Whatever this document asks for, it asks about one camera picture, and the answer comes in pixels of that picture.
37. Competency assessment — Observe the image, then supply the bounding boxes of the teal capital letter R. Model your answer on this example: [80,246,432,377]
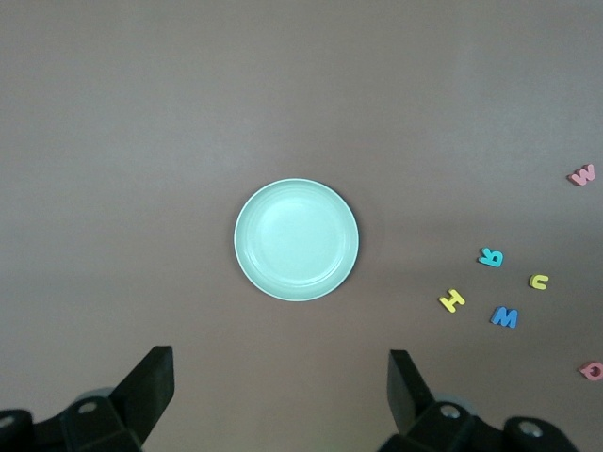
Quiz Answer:
[478,247,505,269]

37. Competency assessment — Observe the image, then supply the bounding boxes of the blue capital letter M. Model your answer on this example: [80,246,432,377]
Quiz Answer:
[490,305,519,329]

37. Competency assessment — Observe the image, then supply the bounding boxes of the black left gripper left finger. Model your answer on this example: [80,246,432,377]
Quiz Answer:
[0,346,176,452]

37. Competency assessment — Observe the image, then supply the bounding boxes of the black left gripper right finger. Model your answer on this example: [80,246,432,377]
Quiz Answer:
[376,348,579,452]

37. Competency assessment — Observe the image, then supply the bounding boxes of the yellow capital letter H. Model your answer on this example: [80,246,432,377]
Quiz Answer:
[438,288,467,315]

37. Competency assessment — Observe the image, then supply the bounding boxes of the light green plate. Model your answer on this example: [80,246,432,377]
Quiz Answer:
[233,177,361,302]

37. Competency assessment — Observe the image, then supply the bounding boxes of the pink small letter w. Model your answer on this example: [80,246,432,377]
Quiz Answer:
[566,163,597,186]

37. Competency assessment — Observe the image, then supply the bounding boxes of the pink capital letter Q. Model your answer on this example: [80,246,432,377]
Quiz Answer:
[577,360,603,381]

